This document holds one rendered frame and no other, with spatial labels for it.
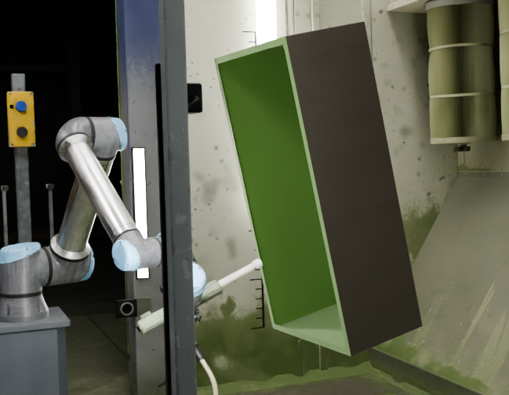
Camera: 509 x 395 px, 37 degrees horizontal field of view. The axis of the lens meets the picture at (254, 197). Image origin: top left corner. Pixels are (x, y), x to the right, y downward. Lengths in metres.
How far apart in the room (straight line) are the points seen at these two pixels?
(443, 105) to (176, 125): 2.42
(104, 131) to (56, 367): 0.89
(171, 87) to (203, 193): 2.08
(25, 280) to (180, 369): 1.23
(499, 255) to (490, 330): 0.40
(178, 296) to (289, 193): 1.72
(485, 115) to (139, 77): 1.71
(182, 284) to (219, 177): 2.09
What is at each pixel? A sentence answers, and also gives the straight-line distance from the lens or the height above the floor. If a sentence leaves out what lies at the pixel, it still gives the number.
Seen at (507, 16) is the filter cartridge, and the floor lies 1.80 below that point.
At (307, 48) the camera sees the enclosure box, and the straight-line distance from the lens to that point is 2.81.
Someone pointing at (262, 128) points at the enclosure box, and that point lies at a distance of 3.36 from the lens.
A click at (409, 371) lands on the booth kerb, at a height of 0.12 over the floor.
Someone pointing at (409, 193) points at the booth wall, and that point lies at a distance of 4.33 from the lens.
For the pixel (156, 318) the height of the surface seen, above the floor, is 0.70.
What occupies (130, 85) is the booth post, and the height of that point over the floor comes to 1.57.
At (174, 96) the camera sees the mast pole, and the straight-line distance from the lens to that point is 1.76.
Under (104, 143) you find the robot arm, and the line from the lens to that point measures 2.66.
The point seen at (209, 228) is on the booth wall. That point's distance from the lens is 3.83.
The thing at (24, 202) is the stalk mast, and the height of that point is 1.03.
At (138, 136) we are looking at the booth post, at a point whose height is 1.33.
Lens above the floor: 1.21
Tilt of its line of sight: 3 degrees down
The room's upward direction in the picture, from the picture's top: 2 degrees counter-clockwise
